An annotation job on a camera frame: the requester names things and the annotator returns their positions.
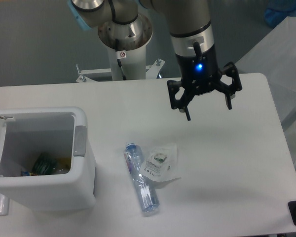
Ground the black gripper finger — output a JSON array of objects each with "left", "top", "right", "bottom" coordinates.
[
  {"left": 167, "top": 80, "right": 195, "bottom": 121},
  {"left": 213, "top": 62, "right": 242, "bottom": 110}
]

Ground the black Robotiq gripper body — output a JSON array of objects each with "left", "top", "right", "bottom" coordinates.
[{"left": 176, "top": 46, "right": 222, "bottom": 95}]

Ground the white plastic wrapper package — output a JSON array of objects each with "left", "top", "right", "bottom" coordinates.
[{"left": 140, "top": 143, "right": 180, "bottom": 182}]

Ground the clear plastic water bottle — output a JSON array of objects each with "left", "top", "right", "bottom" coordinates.
[{"left": 124, "top": 143, "right": 159, "bottom": 216}]

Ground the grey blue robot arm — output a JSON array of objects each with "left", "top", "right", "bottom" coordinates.
[{"left": 68, "top": 0, "right": 242, "bottom": 113}]

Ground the white plastic trash can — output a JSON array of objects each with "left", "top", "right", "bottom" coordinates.
[{"left": 0, "top": 107, "right": 96, "bottom": 211}]

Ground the translucent white box right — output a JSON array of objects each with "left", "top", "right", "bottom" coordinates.
[{"left": 236, "top": 17, "right": 296, "bottom": 170}]

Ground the blue bag top right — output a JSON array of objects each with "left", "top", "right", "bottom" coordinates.
[{"left": 263, "top": 0, "right": 296, "bottom": 28}]

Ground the green snack wrapper in bin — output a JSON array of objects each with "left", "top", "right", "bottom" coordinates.
[{"left": 32, "top": 153, "right": 58, "bottom": 175}]

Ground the yellow blue wrapper in bin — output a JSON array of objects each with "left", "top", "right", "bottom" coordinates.
[{"left": 21, "top": 168, "right": 32, "bottom": 177}]

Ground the white pedestal base frame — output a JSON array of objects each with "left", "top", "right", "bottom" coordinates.
[{"left": 76, "top": 58, "right": 165, "bottom": 82}]

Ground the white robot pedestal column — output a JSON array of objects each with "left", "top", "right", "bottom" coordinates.
[{"left": 98, "top": 13, "right": 152, "bottom": 71}]

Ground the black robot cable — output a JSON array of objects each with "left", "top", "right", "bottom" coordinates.
[{"left": 114, "top": 39, "right": 127, "bottom": 81}]

